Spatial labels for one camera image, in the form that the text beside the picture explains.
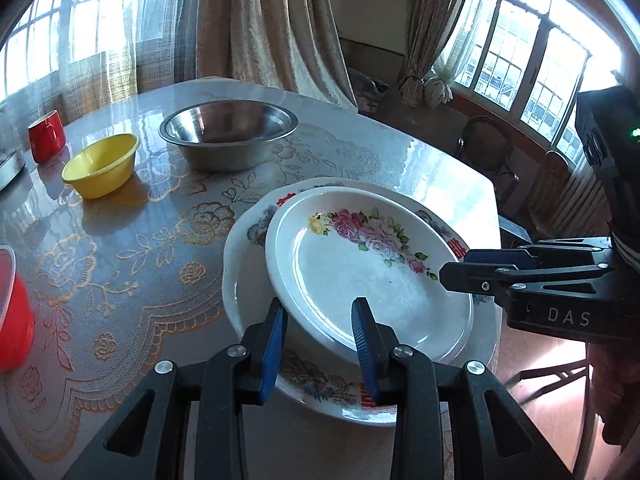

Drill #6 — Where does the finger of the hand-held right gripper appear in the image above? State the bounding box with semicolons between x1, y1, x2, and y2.
462;237;613;266
439;260;616;297

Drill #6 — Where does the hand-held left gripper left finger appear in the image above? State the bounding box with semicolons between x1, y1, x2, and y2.
62;297;288;480

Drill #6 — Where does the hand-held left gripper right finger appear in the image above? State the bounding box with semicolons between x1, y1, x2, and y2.
351;297;573;480

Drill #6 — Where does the large white dragon-print plate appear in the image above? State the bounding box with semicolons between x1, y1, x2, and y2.
222;177;502;427

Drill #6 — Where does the white floral plate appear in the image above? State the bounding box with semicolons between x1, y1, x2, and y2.
264;186;475;366

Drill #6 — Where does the stainless steel bowl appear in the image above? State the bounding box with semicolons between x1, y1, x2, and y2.
158;100;299;171

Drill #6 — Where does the yellow plastic bowl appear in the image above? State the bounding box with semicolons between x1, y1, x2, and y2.
61;133;141;200

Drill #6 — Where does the red plastic bowl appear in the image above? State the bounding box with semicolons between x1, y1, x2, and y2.
0;245;37;373

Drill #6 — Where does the person's right forearm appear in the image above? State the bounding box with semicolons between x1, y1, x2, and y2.
587;340;640;461

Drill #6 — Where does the dark wooden chair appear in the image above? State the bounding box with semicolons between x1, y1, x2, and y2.
457;116;521;196

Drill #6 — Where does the patterned cushion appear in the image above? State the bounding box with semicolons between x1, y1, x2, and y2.
347;67;391;111

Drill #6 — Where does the tied beige curtain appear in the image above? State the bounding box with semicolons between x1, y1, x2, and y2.
399;0;481;108

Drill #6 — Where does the red mug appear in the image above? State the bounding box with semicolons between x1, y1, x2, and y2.
27;110;67;164

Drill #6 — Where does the beige heavy curtain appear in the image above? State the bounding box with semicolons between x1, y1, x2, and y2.
195;0;361;111

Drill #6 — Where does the sheer checked curtain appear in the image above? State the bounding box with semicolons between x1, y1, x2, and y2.
0;0;201;126

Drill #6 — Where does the white electric kettle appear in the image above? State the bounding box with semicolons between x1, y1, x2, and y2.
0;147;26;193

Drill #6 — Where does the white framed window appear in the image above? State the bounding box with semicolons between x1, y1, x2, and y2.
0;0;201;96

